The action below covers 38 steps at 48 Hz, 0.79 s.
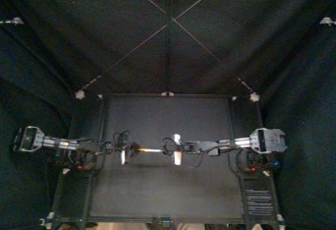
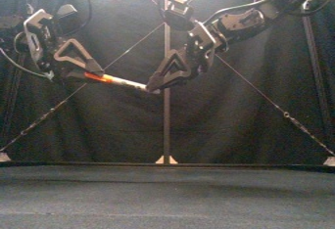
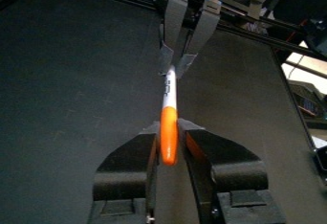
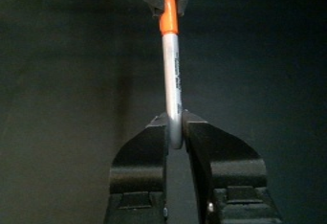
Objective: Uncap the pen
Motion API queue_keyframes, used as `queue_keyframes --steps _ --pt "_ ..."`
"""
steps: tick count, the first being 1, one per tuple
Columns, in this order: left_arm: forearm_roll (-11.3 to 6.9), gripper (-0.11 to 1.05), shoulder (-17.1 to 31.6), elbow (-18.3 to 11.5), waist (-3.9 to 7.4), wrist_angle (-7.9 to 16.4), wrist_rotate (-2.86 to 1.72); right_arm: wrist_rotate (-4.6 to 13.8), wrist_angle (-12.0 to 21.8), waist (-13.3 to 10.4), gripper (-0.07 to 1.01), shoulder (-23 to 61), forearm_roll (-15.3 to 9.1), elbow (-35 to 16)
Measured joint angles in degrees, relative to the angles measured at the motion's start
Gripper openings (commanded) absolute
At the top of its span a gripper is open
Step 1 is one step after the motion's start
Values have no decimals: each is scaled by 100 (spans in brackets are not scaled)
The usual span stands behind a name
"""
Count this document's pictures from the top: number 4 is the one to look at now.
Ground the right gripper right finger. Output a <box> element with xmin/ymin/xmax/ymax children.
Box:
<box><xmin>182</xmin><ymin>109</ymin><xmax>283</xmax><ymax>224</ymax></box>

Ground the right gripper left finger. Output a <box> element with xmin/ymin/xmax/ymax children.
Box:
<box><xmin>103</xmin><ymin>112</ymin><xmax>170</xmax><ymax>224</ymax></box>

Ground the grey marker pen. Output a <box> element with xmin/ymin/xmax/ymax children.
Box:
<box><xmin>159</xmin><ymin>0</ymin><xmax>186</xmax><ymax>150</ymax></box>

